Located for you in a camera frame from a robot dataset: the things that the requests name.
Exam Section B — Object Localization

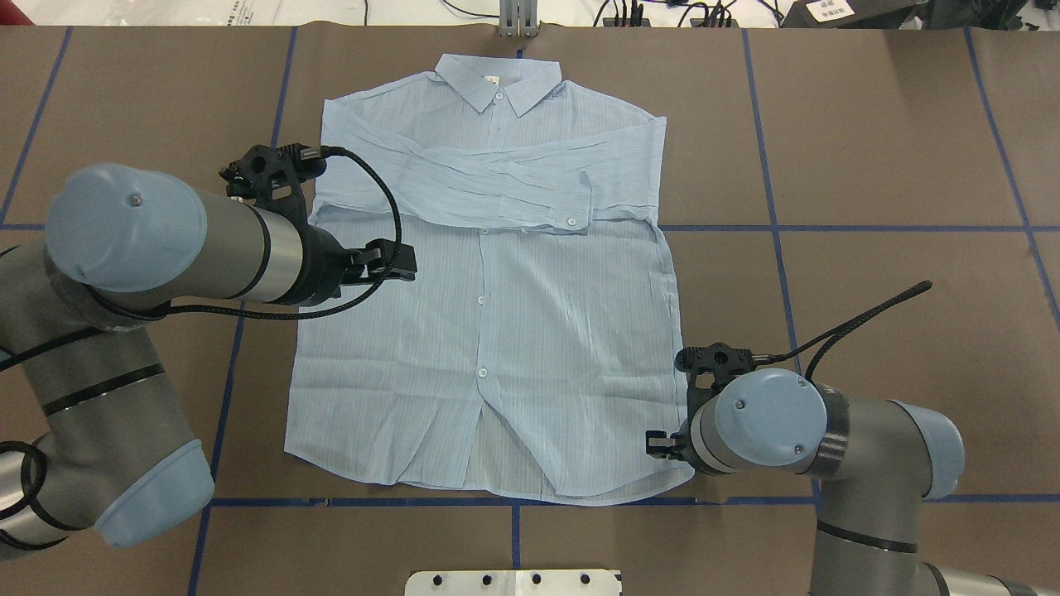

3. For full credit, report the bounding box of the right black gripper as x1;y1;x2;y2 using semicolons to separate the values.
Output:
646;418;730;478

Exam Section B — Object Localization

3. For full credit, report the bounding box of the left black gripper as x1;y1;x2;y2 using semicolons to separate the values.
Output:
298;225;419;305

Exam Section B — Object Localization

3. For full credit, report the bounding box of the light blue button-up shirt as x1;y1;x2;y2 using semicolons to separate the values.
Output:
284;55;693;506

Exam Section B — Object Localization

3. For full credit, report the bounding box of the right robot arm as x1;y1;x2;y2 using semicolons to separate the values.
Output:
646;368;1049;595

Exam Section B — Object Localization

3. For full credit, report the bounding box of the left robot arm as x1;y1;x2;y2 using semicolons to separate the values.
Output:
2;157;417;561

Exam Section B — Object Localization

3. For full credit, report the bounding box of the black labelled box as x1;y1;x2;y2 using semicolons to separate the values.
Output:
780;1;928;30

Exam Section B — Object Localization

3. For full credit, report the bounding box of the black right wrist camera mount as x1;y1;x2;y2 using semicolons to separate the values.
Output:
674;343;759;395

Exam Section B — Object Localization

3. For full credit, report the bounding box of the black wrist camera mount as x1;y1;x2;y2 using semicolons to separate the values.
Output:
674;343;759;395
219;143;326;228

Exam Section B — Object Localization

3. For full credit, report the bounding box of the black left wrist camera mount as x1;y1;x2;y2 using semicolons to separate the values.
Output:
219;143;326;228

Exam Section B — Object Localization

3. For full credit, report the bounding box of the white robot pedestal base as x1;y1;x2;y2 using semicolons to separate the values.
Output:
404;569;624;595

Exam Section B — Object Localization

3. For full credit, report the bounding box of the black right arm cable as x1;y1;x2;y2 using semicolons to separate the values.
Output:
749;280;933;383

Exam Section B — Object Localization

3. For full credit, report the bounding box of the aluminium frame post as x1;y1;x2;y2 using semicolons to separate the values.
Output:
499;0;540;39

